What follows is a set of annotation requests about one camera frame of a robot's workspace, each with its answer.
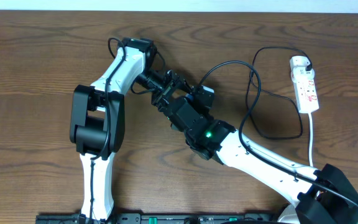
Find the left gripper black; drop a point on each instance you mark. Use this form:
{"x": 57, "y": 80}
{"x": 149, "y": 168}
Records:
{"x": 173, "y": 80}

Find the blue Galaxy smartphone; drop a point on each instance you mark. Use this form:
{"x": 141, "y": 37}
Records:
{"x": 189, "y": 97}

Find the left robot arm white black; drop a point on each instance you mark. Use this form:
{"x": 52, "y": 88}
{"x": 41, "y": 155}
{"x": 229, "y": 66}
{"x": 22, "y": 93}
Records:
{"x": 98, "y": 118}

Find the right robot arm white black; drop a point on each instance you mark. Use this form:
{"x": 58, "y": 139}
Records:
{"x": 314, "y": 196}

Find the white power strip socket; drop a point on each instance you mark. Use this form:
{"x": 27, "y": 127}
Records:
{"x": 302, "y": 76}

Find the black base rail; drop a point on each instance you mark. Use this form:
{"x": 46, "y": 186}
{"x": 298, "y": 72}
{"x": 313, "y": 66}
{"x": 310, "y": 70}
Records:
{"x": 137, "y": 218}

